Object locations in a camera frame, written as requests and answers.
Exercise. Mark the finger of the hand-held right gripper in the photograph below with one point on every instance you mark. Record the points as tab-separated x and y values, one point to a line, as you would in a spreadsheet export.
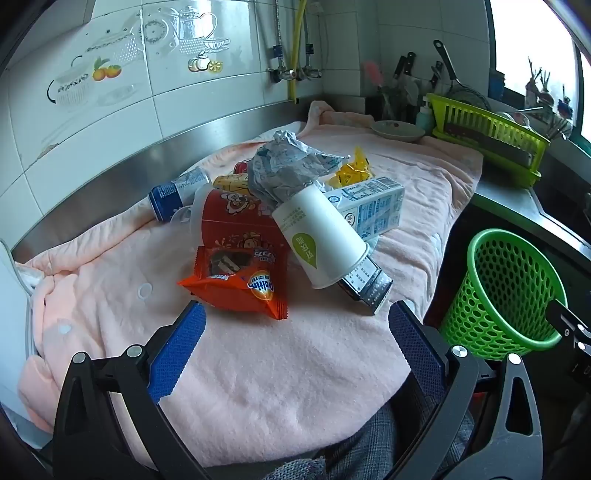
559	316

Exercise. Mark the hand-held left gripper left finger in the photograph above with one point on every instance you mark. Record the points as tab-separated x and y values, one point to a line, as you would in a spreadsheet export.
180	350

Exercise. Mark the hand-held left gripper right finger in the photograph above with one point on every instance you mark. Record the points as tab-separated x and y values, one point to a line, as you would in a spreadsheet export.
415	346

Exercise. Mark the green plastic basket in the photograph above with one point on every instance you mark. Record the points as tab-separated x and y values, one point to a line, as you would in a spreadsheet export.
503	295

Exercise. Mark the black cardboard box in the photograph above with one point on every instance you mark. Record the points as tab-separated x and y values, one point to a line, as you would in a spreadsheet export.
369	284

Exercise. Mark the orange snack packet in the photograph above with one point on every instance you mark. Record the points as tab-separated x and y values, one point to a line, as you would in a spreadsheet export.
240	286

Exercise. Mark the clear plastic cup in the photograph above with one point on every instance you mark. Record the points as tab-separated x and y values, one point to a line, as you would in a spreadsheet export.
193	214

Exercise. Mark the red printed paper bucket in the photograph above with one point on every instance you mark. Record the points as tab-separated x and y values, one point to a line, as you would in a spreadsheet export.
235	221

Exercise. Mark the white blue milk carton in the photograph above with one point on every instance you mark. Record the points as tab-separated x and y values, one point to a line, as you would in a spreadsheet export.
374	207

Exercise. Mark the white paper cup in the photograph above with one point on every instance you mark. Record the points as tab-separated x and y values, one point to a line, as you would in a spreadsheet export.
318	235

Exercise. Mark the yellow plastic wrapper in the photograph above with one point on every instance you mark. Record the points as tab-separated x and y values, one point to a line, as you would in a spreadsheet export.
353	173

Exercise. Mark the grey paper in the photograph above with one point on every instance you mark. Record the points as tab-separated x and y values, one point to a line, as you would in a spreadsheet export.
281	166

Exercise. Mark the pink fleece blanket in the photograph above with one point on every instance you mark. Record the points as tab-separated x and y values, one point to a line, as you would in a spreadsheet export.
277	378

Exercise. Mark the dented blue white can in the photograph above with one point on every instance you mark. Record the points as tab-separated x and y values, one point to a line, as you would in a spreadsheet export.
171	196

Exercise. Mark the clear bottle with yellow label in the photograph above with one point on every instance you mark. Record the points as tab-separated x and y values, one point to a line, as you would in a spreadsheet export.
231	181

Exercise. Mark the red drink can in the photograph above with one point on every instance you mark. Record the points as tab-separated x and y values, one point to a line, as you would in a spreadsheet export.
240	167

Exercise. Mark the green dish rack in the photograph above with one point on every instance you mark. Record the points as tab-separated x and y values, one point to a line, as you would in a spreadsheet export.
489	124

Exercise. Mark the white ceramic plate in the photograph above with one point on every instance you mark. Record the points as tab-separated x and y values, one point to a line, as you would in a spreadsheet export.
397	130

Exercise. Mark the potted plant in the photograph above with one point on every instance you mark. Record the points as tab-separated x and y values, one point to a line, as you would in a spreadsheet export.
547	92

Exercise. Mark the dish soap bottle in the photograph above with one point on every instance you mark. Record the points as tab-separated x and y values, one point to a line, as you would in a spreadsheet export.
424	119

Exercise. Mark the pink brush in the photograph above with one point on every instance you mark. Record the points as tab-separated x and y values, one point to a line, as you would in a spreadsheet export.
374	74

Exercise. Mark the metal gas valve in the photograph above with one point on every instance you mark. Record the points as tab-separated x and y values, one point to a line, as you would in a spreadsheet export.
295	71

